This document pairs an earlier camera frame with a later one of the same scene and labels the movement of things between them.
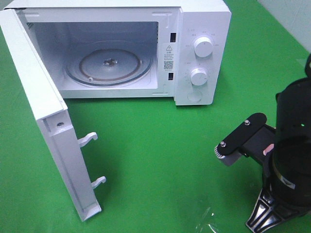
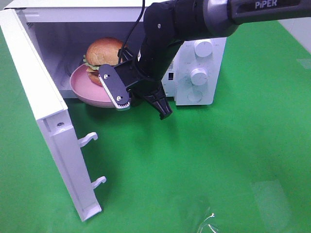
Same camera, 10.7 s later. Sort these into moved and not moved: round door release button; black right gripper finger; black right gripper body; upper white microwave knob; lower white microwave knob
Moved: black right gripper body; black right gripper finger
Not moved: lower white microwave knob; upper white microwave knob; round door release button
